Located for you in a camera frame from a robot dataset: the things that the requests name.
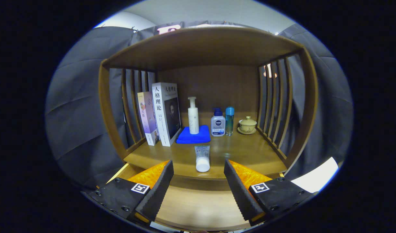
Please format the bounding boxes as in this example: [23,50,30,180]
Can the teal slim bottle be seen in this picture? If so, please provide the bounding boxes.
[225,107,235,136]

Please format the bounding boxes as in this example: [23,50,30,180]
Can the white cosmetic tube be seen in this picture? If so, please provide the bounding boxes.
[194,145,211,172]

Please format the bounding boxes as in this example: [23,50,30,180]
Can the brown wooden cabinet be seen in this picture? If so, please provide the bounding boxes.
[98,26,319,182]

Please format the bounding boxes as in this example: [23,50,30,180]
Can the white bottle blue cap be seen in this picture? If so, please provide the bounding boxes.
[211,107,226,137]

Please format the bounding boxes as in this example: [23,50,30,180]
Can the brown wooden drawer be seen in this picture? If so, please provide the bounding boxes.
[106,163,285,232]

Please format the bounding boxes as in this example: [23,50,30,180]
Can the beige lidded teacup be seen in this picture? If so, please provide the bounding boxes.
[239,116,258,132]

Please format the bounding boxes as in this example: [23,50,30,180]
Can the black backdrop cloth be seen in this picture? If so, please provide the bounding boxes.
[44,21,354,188]

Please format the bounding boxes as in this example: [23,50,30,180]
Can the blue folded cloth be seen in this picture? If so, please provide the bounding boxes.
[176,125,211,144]

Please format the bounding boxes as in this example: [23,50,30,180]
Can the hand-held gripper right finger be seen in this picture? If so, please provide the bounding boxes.
[224,159,315,227]

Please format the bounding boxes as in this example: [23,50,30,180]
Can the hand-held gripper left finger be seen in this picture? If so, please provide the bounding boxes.
[88,160,174,224]

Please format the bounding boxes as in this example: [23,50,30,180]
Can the wooden countertop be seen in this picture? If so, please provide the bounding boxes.
[123,125,288,180]

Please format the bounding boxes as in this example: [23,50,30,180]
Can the white pump bottle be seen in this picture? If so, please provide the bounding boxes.
[188,96,199,135]

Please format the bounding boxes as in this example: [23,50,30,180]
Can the purple book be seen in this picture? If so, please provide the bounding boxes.
[137,91,160,146]

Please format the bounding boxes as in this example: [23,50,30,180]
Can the white grey book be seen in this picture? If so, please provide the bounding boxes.
[152,82,182,147]

